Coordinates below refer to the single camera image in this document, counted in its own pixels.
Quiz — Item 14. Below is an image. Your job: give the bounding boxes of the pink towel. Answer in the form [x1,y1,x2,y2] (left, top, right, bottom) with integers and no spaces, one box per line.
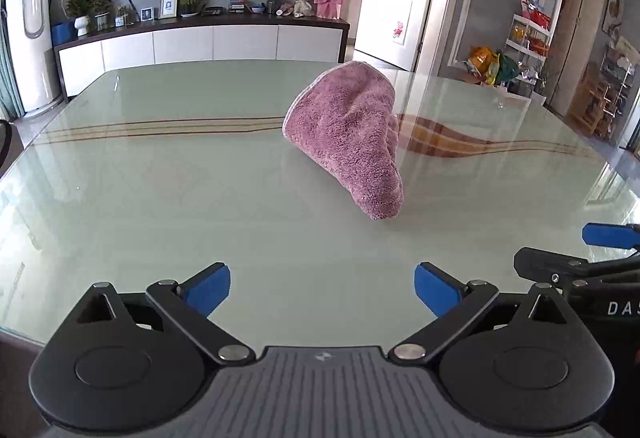
[282,60,404,220]

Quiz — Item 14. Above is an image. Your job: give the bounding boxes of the colourful snack bags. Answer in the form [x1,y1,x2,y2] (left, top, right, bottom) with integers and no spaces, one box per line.
[463,46,521,86]

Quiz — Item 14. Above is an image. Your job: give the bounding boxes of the white storage shelf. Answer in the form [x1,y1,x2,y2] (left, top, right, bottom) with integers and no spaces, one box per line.
[503,14,551,98]

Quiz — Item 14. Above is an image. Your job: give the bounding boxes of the white TV cabinet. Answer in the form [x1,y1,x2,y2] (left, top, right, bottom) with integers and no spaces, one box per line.
[54,14,350,98]

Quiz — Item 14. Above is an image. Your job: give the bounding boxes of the potted green plant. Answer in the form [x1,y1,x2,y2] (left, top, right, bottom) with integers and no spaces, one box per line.
[64,0,99,37]

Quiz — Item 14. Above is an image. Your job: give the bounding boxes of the green plant in tray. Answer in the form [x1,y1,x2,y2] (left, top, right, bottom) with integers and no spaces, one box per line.
[178,0,203,17]

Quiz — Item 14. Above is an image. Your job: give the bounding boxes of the white air conditioner tower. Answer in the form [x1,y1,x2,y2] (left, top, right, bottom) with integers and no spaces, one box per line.
[6,0,62,116]

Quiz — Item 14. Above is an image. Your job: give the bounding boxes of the small photo frame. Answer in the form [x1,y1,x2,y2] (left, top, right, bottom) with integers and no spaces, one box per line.
[140,8,154,22]

